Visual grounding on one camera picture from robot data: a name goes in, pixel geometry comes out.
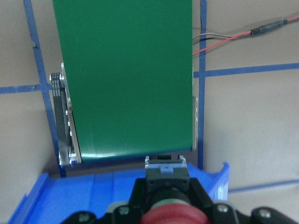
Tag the black toothed drive belt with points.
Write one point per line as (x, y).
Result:
(61, 111)

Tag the blue right storage bin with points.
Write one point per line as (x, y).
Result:
(51, 201)

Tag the green conveyor belt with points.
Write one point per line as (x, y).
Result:
(128, 66)

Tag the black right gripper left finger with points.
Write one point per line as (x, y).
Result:
(129, 213)

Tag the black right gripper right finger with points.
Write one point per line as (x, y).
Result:
(223, 212)

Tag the red push button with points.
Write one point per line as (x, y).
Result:
(168, 199)

